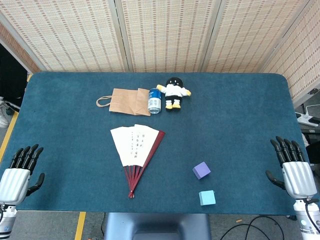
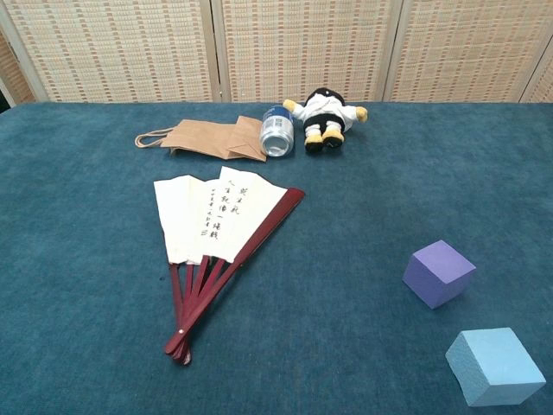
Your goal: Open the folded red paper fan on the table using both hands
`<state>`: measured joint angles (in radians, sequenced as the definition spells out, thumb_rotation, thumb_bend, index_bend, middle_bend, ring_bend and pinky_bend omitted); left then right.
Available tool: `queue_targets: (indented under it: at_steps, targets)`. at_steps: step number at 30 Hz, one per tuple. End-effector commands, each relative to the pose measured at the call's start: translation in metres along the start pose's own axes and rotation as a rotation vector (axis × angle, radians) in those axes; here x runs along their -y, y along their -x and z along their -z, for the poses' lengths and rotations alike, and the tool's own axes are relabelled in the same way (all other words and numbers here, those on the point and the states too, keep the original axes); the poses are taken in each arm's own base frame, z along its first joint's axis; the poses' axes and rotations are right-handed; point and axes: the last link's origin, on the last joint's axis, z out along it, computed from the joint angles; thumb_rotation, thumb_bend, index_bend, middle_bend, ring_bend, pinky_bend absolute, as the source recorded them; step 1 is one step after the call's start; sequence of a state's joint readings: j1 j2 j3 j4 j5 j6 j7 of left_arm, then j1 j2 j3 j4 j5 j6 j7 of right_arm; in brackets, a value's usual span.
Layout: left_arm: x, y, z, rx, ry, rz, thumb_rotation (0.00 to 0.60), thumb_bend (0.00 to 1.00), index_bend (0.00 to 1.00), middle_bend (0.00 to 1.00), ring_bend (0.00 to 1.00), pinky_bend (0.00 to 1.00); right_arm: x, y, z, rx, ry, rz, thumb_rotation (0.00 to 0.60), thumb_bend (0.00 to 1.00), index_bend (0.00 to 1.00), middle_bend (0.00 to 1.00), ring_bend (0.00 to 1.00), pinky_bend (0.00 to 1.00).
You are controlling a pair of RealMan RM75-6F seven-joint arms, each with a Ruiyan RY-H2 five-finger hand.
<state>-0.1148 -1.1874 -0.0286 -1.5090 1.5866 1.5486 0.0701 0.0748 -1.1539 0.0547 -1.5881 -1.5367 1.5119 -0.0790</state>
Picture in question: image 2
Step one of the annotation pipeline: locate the red and cream folding fan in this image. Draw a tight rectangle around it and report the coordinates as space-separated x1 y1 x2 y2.
153 165 307 367

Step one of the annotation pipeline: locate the blue and silver drink can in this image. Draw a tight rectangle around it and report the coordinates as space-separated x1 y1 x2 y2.
258 105 296 157

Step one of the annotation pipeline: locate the blue felt table cover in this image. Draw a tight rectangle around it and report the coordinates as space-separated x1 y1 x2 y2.
0 101 553 415

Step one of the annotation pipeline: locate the plush doll in white jacket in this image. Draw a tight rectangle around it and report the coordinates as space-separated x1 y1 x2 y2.
283 86 369 153

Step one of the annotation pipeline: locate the woven bamboo screen panel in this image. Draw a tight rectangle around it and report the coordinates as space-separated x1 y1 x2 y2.
211 0 405 104
0 0 222 104
0 25 35 105
520 51 553 104
383 0 553 104

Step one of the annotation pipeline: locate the purple foam cube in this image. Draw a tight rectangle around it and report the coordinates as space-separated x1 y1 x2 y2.
402 239 477 310

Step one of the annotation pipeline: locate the light blue foam cube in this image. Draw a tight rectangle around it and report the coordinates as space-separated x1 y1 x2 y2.
445 327 548 408

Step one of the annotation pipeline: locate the brown paper bag with handle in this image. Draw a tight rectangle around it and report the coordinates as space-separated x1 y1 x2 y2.
134 115 269 163

